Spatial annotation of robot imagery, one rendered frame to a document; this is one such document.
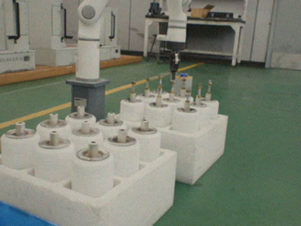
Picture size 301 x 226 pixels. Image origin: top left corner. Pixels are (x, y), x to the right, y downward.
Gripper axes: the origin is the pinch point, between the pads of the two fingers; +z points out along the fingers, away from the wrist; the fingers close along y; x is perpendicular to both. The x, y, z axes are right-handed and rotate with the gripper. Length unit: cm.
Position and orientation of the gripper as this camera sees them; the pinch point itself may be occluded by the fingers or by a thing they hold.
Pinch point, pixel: (173, 76)
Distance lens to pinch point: 136.2
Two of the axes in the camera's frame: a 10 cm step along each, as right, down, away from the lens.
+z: -0.6, 9.7, 2.5
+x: -9.9, -0.4, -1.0
